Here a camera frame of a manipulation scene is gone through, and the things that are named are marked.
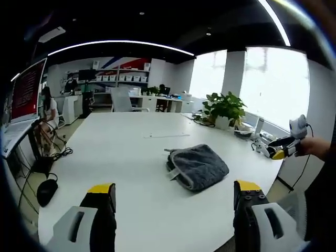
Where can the white side desk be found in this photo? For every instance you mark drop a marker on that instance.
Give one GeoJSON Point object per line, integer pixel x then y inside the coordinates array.
{"type": "Point", "coordinates": [15, 136]}

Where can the green potted plant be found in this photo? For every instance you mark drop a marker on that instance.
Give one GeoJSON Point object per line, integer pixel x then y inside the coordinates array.
{"type": "Point", "coordinates": [227, 107]}

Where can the person's right hand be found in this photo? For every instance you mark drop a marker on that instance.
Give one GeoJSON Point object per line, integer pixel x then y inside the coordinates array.
{"type": "Point", "coordinates": [315, 147]}

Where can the white office desk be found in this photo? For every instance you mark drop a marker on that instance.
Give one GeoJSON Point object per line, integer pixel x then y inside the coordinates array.
{"type": "Point", "coordinates": [168, 102]}

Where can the white cabinet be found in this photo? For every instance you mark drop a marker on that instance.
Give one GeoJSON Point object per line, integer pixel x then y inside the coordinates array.
{"type": "Point", "coordinates": [71, 109]}

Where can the shelf with white bins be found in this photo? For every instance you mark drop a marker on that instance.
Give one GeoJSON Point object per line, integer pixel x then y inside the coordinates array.
{"type": "Point", "coordinates": [123, 77]}

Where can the white office chair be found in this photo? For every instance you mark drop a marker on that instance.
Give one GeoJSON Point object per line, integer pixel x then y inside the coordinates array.
{"type": "Point", "coordinates": [122, 101]}

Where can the black floor box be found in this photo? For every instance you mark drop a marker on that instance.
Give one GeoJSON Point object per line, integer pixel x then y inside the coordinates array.
{"type": "Point", "coordinates": [42, 165]}

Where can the large red display screen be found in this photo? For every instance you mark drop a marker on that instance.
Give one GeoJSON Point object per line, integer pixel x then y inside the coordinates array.
{"type": "Point", "coordinates": [27, 92]}

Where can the black computer monitor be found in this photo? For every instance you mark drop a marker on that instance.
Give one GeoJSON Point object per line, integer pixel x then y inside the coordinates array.
{"type": "Point", "coordinates": [87, 75]}

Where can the linear ceiling light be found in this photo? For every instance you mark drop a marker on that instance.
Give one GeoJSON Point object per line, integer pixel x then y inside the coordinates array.
{"type": "Point", "coordinates": [120, 44]}
{"type": "Point", "coordinates": [277, 21]}

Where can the grey towel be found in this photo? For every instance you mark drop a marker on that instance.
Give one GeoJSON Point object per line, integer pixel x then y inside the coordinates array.
{"type": "Point", "coordinates": [199, 165]}

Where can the grey mesh chair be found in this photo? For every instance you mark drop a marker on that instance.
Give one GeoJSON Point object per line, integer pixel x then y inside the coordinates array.
{"type": "Point", "coordinates": [292, 212]}

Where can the white game controller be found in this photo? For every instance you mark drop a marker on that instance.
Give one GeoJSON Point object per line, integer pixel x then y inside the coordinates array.
{"type": "Point", "coordinates": [260, 145]}

